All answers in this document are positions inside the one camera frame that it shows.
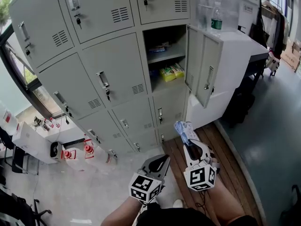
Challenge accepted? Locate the thin black cable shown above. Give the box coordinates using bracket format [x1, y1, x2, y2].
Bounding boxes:
[195, 191, 207, 210]

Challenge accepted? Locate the white kiosk machine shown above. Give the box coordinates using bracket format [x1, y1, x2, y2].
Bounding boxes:
[237, 0, 261, 34]

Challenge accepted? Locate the clear plastic jug red label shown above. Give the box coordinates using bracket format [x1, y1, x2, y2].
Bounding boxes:
[0, 102, 19, 136]

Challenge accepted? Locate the clear water bottle green label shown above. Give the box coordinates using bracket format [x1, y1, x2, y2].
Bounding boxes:
[210, 1, 223, 38]

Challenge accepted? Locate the metal clothes rack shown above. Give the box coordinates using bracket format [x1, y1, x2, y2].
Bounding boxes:
[260, 0, 291, 76]

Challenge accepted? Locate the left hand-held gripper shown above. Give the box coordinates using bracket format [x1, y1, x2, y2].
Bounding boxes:
[128, 154, 171, 204]

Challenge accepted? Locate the white box table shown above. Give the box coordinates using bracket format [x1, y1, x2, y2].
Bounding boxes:
[11, 121, 59, 164]

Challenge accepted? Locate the yellow packet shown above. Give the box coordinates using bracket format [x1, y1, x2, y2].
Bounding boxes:
[159, 63, 185, 82]

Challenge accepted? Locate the person's left forearm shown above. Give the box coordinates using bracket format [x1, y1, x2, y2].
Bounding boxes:
[101, 195, 148, 226]

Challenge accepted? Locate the brown cardboard box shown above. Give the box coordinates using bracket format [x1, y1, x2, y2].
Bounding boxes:
[281, 40, 301, 73]

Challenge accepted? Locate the black window frame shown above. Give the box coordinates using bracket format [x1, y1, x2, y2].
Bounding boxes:
[0, 24, 64, 120]

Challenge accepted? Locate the water jug with red cap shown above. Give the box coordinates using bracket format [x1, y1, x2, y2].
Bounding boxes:
[61, 149, 77, 161]
[84, 139, 95, 159]

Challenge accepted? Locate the grey metal locker cabinet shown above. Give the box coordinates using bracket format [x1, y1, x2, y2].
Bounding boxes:
[8, 0, 223, 160]

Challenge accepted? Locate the blue white packet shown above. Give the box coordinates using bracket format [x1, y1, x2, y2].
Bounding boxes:
[174, 120, 200, 146]

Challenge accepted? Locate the black folding chair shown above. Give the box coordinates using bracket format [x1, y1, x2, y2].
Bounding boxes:
[0, 126, 40, 175]

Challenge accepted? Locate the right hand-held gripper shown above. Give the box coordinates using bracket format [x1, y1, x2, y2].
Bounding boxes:
[182, 139, 221, 192]

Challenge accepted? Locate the small white appliance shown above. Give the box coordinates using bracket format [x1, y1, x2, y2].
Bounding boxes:
[50, 141, 63, 161]

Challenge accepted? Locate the locker door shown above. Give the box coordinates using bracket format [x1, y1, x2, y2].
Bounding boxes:
[184, 24, 223, 109]

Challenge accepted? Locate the black hanging garment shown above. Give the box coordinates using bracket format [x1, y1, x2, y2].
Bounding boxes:
[272, 10, 289, 56]

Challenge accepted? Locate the white counter unit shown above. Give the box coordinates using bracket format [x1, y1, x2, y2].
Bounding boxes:
[185, 31, 270, 129]

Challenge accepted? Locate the person's right forearm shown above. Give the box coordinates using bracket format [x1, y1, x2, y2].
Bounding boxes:
[206, 173, 242, 222]

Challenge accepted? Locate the clear plastic cover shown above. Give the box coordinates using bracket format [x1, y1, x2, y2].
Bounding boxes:
[194, 0, 240, 32]

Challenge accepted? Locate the person's black clothing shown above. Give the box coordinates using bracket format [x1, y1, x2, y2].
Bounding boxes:
[136, 202, 257, 226]

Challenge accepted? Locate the black office chair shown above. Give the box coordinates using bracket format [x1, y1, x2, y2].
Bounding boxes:
[32, 198, 52, 226]

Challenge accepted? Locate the white bottle red label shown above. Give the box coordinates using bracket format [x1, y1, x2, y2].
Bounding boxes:
[49, 117, 61, 129]

